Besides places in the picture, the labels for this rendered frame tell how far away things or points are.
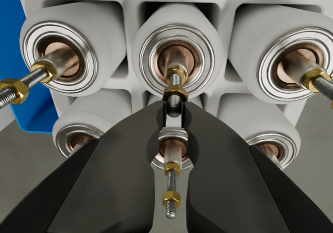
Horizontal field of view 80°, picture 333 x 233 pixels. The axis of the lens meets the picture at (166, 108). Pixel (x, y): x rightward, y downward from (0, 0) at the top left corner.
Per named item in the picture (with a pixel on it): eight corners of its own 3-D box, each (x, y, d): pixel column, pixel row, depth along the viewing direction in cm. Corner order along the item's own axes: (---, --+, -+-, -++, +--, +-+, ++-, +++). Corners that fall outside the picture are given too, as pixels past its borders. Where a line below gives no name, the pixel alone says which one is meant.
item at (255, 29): (239, 67, 39) (278, 122, 23) (205, 31, 36) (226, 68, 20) (285, 29, 35) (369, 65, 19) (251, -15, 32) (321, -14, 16)
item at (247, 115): (206, 110, 44) (221, 177, 29) (211, 68, 39) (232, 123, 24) (251, 110, 44) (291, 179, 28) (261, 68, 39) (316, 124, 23)
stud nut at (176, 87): (184, 81, 14) (185, 87, 13) (191, 102, 15) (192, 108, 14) (157, 88, 14) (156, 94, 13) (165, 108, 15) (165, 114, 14)
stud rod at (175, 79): (179, 62, 19) (179, 103, 12) (183, 72, 19) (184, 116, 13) (169, 65, 19) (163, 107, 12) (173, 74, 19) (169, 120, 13)
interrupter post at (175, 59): (160, 64, 21) (157, 76, 18) (174, 45, 20) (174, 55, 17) (178, 77, 21) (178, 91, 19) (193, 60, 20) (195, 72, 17)
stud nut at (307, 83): (304, 91, 18) (309, 96, 17) (299, 77, 17) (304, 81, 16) (328, 81, 17) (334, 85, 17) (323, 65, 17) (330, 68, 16)
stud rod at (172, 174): (175, 153, 25) (173, 212, 18) (178, 159, 25) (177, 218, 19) (167, 155, 25) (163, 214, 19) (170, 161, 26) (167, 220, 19)
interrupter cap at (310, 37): (280, 110, 23) (283, 114, 22) (240, 66, 20) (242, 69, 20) (351, 64, 20) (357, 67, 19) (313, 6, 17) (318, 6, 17)
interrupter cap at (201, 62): (126, 67, 21) (124, 70, 20) (170, 4, 18) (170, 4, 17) (181, 106, 23) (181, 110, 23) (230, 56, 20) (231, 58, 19)
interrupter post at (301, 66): (290, 81, 21) (306, 96, 18) (277, 66, 20) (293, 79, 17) (312, 65, 20) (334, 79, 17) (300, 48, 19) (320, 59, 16)
